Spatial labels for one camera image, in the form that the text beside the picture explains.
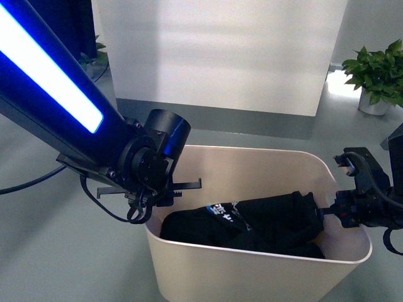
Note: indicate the black printed clothes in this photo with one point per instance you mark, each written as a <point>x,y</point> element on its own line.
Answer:
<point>284,224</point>

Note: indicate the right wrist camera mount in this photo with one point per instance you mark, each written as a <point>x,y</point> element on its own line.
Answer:
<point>359,163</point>

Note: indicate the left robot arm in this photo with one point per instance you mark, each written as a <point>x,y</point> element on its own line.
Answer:
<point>45,91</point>

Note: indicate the beige plastic laundry hamper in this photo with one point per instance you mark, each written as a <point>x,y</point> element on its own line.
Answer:
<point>187,272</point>

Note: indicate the left potted green plant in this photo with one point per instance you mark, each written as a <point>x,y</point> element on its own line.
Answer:
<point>95,67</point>

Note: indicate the potted green plant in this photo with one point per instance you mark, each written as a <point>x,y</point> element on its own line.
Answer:
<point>95,67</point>
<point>379,76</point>

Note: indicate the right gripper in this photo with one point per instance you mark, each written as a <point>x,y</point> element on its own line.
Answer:
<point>369,209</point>

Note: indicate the right potted green plant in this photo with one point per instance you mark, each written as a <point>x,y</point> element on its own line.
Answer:
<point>379,76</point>

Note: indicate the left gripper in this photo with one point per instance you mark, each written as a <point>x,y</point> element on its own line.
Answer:
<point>143,197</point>

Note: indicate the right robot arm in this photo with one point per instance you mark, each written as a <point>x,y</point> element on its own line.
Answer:
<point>393,195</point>

